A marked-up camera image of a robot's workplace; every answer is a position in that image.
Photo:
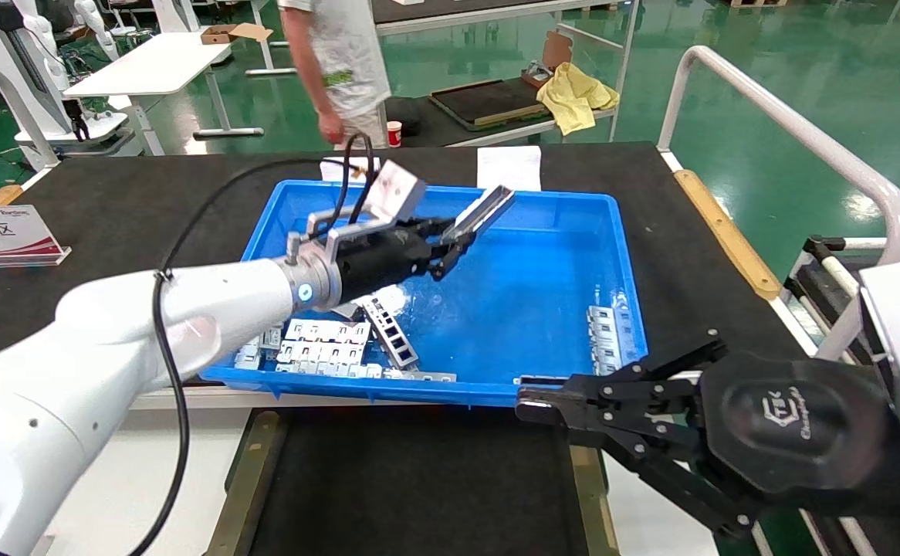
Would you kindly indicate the black container with olive rim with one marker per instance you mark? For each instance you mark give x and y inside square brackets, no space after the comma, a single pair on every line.
[419,479]

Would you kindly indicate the short wooden edge strip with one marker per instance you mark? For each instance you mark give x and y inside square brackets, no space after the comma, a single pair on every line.
[1,196]

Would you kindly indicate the red and white sign card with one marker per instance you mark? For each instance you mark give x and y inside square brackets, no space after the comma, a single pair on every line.
[2,235]

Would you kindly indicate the white multi-cell metal part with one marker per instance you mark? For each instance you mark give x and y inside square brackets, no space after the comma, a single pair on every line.
[319,354]
[326,332]

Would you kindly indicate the brown cardboard piece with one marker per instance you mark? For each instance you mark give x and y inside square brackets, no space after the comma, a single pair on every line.
[556,50]

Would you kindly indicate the blue plastic bin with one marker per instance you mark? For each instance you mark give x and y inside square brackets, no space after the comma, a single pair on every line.
[527,293]

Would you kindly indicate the large white paper sheet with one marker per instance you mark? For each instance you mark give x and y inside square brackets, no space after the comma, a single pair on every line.
[509,168]

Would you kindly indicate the open flat cardboard box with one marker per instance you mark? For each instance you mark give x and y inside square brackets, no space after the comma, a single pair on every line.
[226,33]

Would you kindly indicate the small white metal part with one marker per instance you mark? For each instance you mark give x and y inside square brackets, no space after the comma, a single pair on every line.
[261,351]

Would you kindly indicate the white metal shelf rack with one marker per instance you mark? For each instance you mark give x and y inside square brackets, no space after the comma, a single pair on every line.
[496,11]

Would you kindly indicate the tube cart with black shelves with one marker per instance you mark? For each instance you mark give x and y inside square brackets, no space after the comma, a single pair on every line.
[813,282]

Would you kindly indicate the yellow cloth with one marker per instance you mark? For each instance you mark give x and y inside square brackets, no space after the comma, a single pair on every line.
[573,96]

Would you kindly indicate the white workshop table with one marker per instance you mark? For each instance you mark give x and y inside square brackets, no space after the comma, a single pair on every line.
[164,62]

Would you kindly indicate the black flat tray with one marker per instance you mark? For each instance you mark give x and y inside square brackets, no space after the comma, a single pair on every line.
[488,102]

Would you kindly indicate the metal part with square windows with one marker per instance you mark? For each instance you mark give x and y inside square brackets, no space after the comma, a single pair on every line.
[392,336]

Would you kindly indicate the ribbed silver metal part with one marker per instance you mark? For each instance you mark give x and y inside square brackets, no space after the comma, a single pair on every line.
[606,340]

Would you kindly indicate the red paper cup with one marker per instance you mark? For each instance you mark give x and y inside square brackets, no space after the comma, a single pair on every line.
[394,135]

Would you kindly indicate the silver metal cage part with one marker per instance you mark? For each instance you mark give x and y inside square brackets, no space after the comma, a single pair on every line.
[485,207]

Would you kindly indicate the long wooden edge strip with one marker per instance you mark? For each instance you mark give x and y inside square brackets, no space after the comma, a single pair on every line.
[728,232]

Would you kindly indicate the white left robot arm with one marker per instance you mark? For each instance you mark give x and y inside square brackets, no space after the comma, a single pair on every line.
[110,332]

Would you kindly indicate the small metal gadget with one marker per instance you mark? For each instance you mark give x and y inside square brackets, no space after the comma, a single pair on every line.
[536,75]

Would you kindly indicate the grey tube guard rail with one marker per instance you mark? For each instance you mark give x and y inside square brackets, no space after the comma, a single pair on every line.
[14,100]

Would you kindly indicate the white tube guard rail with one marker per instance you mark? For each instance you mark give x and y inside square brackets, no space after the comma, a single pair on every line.
[774,116]

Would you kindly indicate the black bag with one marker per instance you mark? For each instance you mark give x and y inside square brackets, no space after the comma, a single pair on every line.
[405,114]

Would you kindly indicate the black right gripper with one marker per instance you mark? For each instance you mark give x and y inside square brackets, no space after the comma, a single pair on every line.
[797,425]

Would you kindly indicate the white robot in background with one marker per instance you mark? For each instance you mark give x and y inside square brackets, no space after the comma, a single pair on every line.
[37,46]

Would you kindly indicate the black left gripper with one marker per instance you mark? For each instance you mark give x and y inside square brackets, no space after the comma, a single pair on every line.
[380,262]

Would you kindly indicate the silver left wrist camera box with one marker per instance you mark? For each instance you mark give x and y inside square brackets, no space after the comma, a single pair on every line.
[392,193]

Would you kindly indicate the long thin metal strip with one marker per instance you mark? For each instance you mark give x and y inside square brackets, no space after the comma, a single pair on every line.
[419,376]

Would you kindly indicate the person in white T-shirt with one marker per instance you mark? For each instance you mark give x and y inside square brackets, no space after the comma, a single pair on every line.
[342,46]

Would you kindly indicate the small white paper sheet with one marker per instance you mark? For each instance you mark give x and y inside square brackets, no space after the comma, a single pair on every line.
[334,171]

